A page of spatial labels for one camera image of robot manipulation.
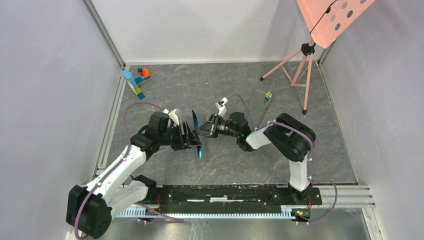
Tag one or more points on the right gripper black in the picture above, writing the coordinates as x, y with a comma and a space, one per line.
209, 128

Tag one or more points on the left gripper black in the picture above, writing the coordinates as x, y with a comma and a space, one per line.
185, 141

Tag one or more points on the blue plastic knife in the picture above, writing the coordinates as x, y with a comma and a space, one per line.
196, 125

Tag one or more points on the grey cloth napkin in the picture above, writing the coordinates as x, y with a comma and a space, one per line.
254, 107

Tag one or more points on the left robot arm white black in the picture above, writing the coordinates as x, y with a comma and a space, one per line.
92, 207

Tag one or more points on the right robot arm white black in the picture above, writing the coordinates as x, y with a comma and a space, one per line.
293, 139

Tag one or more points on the blue toy block stack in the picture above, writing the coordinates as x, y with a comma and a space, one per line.
133, 83

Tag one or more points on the orange toy figure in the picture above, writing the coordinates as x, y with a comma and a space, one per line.
143, 72

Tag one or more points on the pink tripod stand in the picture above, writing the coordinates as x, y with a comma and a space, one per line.
305, 66

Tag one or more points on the pink perforated board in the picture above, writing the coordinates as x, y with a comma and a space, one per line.
328, 19

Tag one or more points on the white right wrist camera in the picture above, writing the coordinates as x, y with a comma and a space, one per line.
221, 106

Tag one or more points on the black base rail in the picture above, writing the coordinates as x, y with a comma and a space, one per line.
229, 199

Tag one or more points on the white slotted cable duct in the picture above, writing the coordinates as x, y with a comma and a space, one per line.
139, 212

